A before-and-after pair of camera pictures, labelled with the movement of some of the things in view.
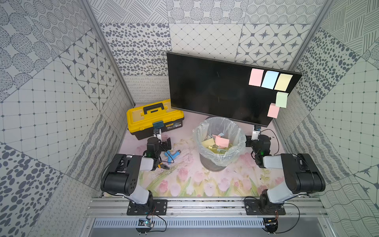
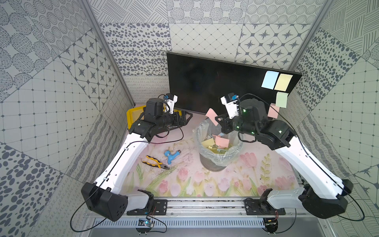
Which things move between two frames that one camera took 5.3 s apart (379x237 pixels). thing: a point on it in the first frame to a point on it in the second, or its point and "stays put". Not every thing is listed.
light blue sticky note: x=270 y=80 stays put
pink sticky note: x=256 y=77 to x=211 y=114
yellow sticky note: x=283 y=82 stays put
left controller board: x=144 y=225 stays put
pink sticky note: x=273 y=110 stays put
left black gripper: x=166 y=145 to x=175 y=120
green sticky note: x=281 y=99 stays put
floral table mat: x=177 y=171 stays put
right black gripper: x=248 y=139 to x=224 y=123
